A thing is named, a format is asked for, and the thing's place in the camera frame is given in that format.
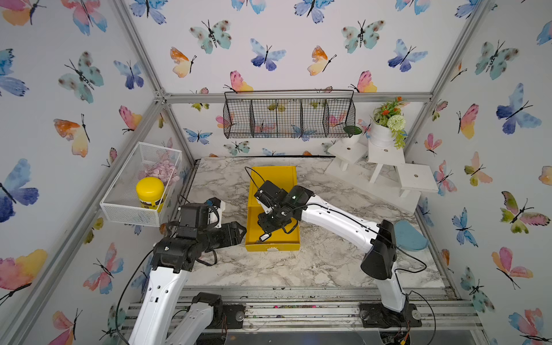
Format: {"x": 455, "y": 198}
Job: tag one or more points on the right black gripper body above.
{"x": 270, "y": 221}

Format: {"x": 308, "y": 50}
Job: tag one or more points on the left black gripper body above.
{"x": 200, "y": 238}

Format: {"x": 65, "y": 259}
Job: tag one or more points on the yellow plastic drawer cabinet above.
{"x": 283, "y": 176}

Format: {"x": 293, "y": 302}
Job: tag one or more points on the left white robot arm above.
{"x": 158, "y": 308}

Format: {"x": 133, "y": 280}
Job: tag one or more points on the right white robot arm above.
{"x": 376, "y": 241}

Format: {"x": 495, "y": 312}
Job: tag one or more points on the yellow lidded jar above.
{"x": 150, "y": 192}

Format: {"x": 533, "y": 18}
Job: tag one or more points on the pink flower bunch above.
{"x": 165, "y": 171}

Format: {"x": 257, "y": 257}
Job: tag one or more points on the small white pot green plant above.
{"x": 353, "y": 135}

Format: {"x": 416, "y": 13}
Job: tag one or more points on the white tiered step shelf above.
{"x": 382, "y": 173}

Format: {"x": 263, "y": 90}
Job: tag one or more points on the teal paddle board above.
{"x": 408, "y": 238}

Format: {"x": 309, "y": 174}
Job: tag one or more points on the white pot with flowers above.
{"x": 388, "y": 125}

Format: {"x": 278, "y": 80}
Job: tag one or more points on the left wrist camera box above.
{"x": 215, "y": 209}

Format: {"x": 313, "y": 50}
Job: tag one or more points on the black wire wall basket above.
{"x": 298, "y": 114}

